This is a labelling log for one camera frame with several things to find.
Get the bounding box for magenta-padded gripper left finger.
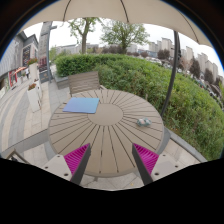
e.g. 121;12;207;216
40;143;92;186

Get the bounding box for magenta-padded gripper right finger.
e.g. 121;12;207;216
131;143;184;186

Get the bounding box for teal translucent computer mouse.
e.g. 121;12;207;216
136;117;153;128

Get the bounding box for blue rectangular mouse pad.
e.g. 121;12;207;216
62;97;101;115

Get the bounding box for low white flower planter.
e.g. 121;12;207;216
26;82;43;113

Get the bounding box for brown slatted outdoor chair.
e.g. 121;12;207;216
67;70;108;98

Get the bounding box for dark curved parasol pole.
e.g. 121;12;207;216
160;30;182;118

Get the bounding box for tall white flower planter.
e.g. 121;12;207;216
28;58;41;83

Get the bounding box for distant apartment buildings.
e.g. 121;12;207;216
146;37;224;85

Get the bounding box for tall grey sign pillar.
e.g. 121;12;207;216
37;21;58;83

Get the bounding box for grey shopfront building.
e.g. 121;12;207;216
0;31;40;93

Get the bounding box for thin-crowned tree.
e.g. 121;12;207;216
68;17;101;55

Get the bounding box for round-crowned tree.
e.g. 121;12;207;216
99;20;150;55

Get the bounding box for beige parasol canopy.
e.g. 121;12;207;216
19;0;214;48

